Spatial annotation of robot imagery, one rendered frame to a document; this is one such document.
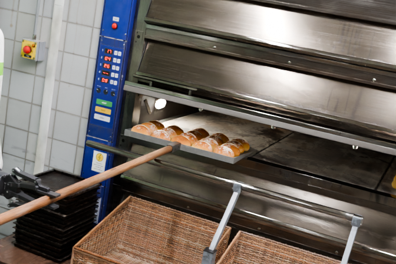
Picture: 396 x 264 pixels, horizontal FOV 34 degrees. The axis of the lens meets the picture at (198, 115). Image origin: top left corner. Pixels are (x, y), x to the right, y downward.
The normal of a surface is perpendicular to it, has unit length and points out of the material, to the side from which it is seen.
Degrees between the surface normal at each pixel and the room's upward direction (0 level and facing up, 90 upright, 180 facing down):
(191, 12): 70
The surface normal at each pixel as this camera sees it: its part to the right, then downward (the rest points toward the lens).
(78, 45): -0.38, 0.11
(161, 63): -0.30, -0.22
